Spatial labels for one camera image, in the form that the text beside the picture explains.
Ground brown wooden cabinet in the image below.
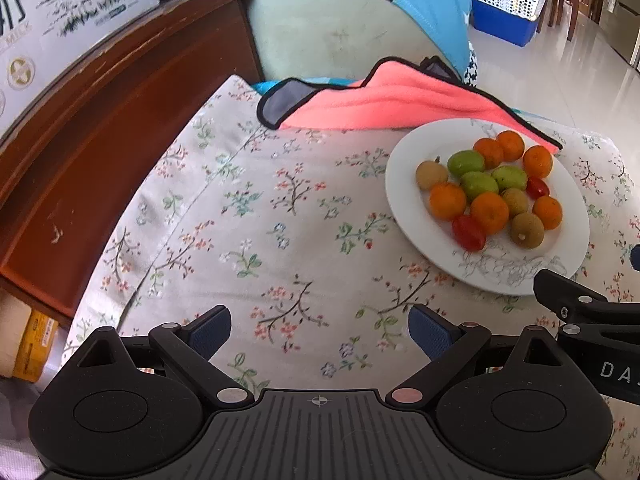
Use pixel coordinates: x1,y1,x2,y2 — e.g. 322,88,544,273
0,0,266,331

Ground dark wooden chair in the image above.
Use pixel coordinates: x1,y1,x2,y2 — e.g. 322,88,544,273
537,0,601,41

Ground grey refrigerator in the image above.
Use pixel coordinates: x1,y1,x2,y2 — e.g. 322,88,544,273
600,0,640,68

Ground coral towel with black trim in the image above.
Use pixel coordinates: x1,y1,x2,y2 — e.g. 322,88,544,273
256,59,563,155

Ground white floral print plate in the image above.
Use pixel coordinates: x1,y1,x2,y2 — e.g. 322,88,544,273
385,119,591,296

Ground white printed carton box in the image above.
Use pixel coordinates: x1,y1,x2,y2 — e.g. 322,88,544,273
0,0,161,136

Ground brown kiwi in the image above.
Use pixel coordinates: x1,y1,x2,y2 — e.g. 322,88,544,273
510,212,545,249
416,160,449,192
501,188,530,218

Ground floral tablecloth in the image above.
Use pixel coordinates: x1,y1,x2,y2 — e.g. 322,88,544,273
60,75,640,471

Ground yellow box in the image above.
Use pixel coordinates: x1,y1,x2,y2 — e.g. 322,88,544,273
11,310,60,383

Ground green jujube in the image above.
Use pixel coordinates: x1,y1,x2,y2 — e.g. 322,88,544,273
460,171,500,203
491,165,529,193
446,150,486,178

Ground black and white patterned cloth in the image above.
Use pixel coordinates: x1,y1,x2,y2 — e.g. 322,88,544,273
462,42,479,86

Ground blue storage bin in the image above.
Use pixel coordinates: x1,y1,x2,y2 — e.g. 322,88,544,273
471,0,540,48

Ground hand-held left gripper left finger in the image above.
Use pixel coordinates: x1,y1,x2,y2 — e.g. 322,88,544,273
57,305,255,407

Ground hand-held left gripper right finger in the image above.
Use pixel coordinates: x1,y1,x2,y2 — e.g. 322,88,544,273
385,303,583,407

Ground pale green armchair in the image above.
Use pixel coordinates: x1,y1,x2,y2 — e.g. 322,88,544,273
248,0,463,83

